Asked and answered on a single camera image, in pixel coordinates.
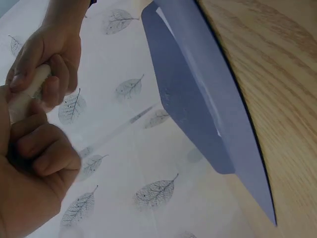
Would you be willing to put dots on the person's left hand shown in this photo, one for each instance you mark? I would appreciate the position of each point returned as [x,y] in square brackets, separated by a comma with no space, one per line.
[29,193]

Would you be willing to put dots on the person's right hand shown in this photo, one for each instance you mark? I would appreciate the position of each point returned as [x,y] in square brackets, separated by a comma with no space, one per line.
[54,37]

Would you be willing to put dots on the person's right thumb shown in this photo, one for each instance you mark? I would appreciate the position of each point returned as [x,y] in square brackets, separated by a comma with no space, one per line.
[23,67]

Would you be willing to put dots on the person's left fingers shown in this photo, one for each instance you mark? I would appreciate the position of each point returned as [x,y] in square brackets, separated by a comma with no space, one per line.
[49,146]

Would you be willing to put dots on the person's right fingers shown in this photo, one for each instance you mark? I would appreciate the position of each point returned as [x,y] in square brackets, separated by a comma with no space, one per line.
[60,79]

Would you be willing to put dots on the person's left thumb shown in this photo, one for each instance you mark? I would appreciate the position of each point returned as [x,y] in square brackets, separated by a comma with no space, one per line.
[3,104]

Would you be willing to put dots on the white cylindrical stick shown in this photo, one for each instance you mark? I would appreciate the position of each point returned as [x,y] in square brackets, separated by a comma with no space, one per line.
[27,91]

